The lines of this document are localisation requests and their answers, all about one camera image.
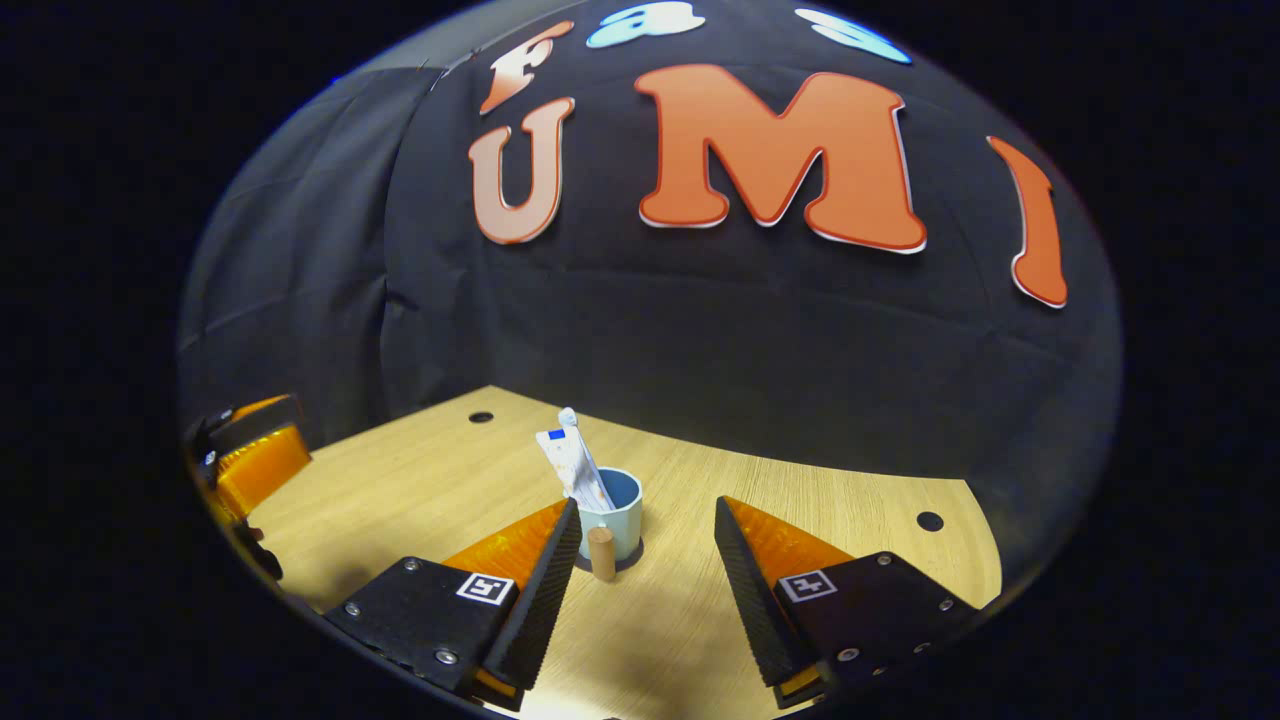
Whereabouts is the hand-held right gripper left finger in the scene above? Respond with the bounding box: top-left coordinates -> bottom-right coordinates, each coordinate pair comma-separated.
322,497 -> 583,713

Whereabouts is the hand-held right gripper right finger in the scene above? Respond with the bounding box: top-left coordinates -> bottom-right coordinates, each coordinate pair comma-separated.
714,495 -> 981,711

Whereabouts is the dark round coaster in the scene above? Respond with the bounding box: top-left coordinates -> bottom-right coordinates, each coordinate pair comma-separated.
574,543 -> 647,574

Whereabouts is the light blue cup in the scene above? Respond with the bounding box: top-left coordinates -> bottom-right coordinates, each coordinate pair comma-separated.
578,467 -> 644,583

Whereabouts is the white toothpaste tube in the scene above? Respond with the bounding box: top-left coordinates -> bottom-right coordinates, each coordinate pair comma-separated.
535,425 -> 616,513

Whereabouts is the white toothbrush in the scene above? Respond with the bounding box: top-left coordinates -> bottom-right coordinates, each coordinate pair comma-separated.
557,407 -> 601,481

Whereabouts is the wooden desktop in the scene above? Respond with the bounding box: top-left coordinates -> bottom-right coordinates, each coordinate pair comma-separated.
245,385 -> 1003,720

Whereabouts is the black backdrop cloth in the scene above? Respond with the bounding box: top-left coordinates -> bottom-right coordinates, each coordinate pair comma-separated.
178,0 -> 1123,591

